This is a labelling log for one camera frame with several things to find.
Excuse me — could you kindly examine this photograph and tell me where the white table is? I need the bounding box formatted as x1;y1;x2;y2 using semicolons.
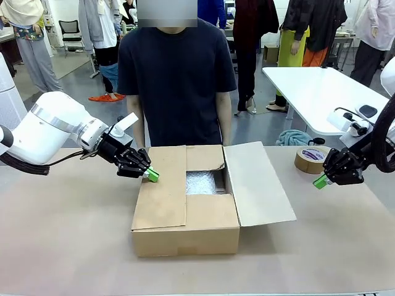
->
262;66;390;136

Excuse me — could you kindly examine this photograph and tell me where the person in dark maroon clothes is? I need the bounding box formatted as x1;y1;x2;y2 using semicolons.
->
233;0;280;117

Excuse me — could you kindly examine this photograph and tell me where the large brown cardboard box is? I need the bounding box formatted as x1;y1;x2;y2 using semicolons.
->
130;141;297;258

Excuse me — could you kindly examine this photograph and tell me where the person in pink shirt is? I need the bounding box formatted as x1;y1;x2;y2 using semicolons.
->
350;0;395;89

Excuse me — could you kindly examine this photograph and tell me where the orange cloth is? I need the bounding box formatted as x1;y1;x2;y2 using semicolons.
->
88;93;127;103

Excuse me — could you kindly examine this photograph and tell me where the mannequin with grey hoodie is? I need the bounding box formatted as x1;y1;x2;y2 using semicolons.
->
78;0;124;101

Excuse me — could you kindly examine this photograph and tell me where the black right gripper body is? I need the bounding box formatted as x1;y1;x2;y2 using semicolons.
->
341;144;376;186

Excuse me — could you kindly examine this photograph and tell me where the clear bubble wrap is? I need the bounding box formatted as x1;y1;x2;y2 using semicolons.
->
185;170;218;197

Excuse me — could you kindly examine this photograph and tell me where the brown packing tape roll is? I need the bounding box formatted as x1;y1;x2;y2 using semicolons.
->
294;146;331;175

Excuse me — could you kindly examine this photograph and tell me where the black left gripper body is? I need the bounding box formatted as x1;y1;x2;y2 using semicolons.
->
95;134;138;169

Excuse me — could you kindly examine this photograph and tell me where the black office chair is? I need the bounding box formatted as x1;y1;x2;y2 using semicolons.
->
58;20;86;58

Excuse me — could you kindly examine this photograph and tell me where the small cardboard box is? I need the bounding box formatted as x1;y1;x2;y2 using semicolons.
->
263;44;280;65

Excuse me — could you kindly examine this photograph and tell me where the person in navy t-shirt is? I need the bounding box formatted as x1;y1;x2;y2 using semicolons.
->
117;0;238;147

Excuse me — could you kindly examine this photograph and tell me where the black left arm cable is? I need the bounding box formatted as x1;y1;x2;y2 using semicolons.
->
0;147;93;176

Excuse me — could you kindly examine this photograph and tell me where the teal towel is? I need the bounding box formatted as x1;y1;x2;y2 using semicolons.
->
275;129;311;147

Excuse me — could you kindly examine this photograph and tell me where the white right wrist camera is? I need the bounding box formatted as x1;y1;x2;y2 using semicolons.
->
326;104;379;136

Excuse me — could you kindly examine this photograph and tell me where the black right arm cable sleeve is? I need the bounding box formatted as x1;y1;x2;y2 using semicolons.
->
372;92;395;173

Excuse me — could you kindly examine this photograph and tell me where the person's left forearm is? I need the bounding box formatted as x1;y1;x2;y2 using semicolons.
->
215;90;233;146

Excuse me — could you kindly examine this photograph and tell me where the person in blue jacket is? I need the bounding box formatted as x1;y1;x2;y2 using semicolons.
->
212;0;227;29

